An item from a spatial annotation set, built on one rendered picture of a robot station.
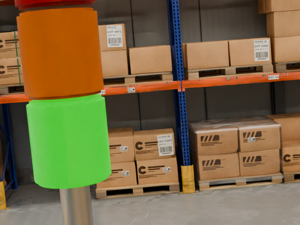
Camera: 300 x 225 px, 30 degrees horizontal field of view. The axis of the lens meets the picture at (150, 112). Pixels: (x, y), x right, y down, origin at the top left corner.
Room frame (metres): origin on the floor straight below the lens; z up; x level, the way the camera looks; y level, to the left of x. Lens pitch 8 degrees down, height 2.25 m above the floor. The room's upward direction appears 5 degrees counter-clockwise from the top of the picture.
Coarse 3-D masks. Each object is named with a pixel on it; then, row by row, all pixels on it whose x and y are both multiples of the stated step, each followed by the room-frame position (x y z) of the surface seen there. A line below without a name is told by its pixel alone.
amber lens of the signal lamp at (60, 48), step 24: (24, 24) 0.34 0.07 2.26; (48, 24) 0.33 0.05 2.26; (72, 24) 0.33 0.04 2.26; (96, 24) 0.35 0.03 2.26; (24, 48) 0.34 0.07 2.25; (48, 48) 0.33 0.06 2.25; (72, 48) 0.33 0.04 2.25; (96, 48) 0.35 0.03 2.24; (24, 72) 0.34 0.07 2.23; (48, 72) 0.33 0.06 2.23; (72, 72) 0.33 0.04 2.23; (96, 72) 0.34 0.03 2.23; (48, 96) 0.33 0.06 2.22; (72, 96) 0.33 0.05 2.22
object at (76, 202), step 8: (64, 192) 0.35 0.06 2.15; (72, 192) 0.35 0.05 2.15; (80, 192) 0.35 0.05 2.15; (88, 192) 0.35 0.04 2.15; (64, 200) 0.35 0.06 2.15; (72, 200) 0.35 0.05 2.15; (80, 200) 0.35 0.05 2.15; (88, 200) 0.35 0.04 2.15; (64, 208) 0.35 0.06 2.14; (72, 208) 0.35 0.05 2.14; (80, 208) 0.35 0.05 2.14; (88, 208) 0.35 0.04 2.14; (64, 216) 0.35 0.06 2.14; (72, 216) 0.35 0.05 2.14; (80, 216) 0.35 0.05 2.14; (88, 216) 0.35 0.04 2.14; (64, 224) 0.35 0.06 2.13; (72, 224) 0.35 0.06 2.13; (80, 224) 0.35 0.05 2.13; (88, 224) 0.35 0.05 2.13
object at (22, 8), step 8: (16, 0) 0.34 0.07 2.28; (24, 0) 0.34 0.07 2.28; (32, 0) 0.33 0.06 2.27; (40, 0) 0.33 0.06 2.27; (48, 0) 0.33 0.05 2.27; (56, 0) 0.33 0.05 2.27; (64, 0) 0.33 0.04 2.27; (72, 0) 0.33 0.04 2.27; (80, 0) 0.34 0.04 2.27; (88, 0) 0.34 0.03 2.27; (24, 8) 0.34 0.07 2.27; (32, 8) 0.35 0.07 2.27; (40, 8) 0.35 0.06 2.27; (48, 8) 0.36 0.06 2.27; (56, 8) 0.37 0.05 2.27
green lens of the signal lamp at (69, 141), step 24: (96, 96) 0.35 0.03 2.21; (48, 120) 0.33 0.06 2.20; (72, 120) 0.33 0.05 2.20; (96, 120) 0.34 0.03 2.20; (48, 144) 0.33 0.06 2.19; (72, 144) 0.33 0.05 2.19; (96, 144) 0.34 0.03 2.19; (48, 168) 0.33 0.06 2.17; (72, 168) 0.33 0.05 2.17; (96, 168) 0.34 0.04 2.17
